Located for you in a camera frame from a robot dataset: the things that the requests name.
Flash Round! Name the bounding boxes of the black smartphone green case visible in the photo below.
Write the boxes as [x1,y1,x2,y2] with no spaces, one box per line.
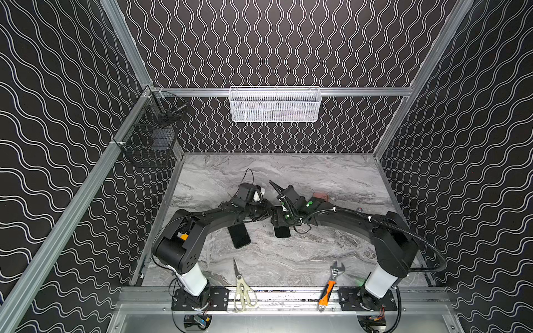
[274,227,291,239]

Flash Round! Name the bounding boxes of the pink phone case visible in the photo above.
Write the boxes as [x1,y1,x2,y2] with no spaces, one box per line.
[313,192,329,201]

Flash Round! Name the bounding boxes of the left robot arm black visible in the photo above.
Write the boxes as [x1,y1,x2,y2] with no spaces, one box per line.
[151,183,272,297]

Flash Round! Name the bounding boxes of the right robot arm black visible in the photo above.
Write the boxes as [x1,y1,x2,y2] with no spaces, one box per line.
[269,180,446,299]

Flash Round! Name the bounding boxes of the black smartphone left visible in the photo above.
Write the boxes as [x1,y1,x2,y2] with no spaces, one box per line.
[228,224,251,249]

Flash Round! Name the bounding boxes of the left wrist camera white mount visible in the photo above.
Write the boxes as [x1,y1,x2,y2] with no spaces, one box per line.
[253,185,266,203]

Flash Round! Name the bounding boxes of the beige handled scissors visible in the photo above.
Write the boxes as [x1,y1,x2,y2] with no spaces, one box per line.
[233,259,258,312]

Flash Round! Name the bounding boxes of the white wire mesh basket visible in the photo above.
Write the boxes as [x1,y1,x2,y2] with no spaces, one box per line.
[228,86,322,123]

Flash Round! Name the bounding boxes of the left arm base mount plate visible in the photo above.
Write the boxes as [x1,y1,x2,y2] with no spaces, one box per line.
[172,286,230,312]

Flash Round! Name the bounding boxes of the orange handled adjustable wrench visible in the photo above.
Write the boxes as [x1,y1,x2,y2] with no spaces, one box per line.
[318,262,346,312]

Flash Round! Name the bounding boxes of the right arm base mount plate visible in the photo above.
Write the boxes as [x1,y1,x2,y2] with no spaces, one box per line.
[337,287,398,312]

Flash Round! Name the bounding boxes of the black wire basket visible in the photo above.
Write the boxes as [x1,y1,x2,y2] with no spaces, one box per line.
[119,91,190,169]

